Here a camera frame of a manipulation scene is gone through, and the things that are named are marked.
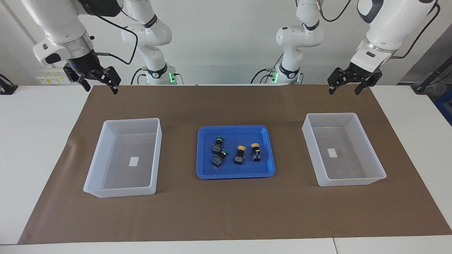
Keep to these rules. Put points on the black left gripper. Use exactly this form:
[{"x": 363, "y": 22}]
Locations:
[{"x": 358, "y": 74}]

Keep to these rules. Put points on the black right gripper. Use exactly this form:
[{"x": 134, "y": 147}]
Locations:
[{"x": 83, "y": 63}]

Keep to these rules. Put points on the yellow push button switch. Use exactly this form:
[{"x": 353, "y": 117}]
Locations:
[
  {"x": 239, "y": 158},
  {"x": 256, "y": 155}
]

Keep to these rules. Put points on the green push button switch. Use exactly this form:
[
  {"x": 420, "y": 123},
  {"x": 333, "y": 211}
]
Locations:
[
  {"x": 218, "y": 160},
  {"x": 217, "y": 146}
]

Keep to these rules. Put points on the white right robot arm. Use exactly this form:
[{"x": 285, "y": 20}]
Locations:
[{"x": 60, "y": 24}]

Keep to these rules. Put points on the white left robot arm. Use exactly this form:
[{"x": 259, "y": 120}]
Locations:
[{"x": 388, "y": 21}]

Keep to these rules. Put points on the black metal stand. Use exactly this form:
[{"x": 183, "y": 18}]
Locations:
[{"x": 425, "y": 83}]

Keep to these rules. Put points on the small white box label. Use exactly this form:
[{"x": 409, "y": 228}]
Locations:
[
  {"x": 332, "y": 152},
  {"x": 134, "y": 161}
]

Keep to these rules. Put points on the black table clamp device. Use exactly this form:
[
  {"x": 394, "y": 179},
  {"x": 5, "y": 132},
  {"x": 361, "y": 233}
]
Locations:
[{"x": 7, "y": 87}]

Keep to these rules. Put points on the translucent white plastic box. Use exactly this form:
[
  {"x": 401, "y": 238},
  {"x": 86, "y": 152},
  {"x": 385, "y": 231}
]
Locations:
[
  {"x": 123, "y": 176},
  {"x": 349, "y": 169}
]

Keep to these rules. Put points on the blue crate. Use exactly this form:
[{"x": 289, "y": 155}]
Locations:
[{"x": 445, "y": 109}]

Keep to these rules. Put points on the blue plastic tray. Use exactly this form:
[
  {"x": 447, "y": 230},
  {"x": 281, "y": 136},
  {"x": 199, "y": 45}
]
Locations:
[{"x": 233, "y": 169}]

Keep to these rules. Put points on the brown table mat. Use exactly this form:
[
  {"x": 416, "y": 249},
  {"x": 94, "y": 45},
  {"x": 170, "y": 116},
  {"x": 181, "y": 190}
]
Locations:
[{"x": 226, "y": 211}]

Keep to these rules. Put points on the white wall socket panel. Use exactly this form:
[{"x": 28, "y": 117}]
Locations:
[{"x": 49, "y": 79}]

